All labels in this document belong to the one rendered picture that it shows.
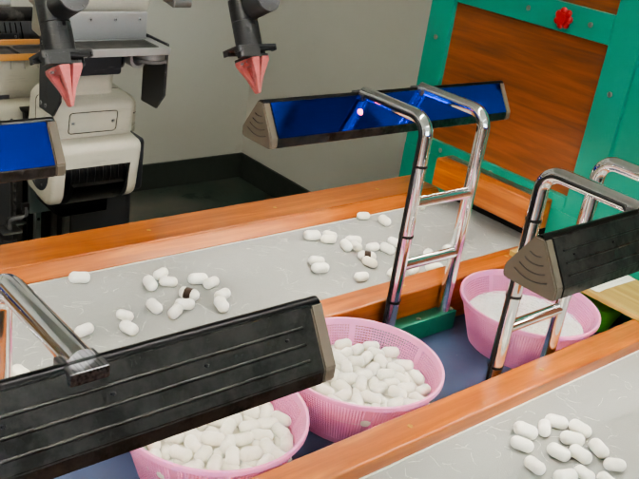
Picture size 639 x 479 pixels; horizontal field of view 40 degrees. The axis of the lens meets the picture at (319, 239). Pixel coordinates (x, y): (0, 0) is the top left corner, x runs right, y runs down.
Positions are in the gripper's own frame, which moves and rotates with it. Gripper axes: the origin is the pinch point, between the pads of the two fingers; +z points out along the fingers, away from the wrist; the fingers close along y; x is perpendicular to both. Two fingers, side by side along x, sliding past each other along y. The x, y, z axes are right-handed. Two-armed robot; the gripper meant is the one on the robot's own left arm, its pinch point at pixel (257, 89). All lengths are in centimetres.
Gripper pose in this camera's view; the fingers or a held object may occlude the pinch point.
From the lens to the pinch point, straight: 195.2
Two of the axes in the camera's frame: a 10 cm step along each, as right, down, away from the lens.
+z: 1.8, 9.8, 0.5
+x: -6.3, 0.8, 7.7
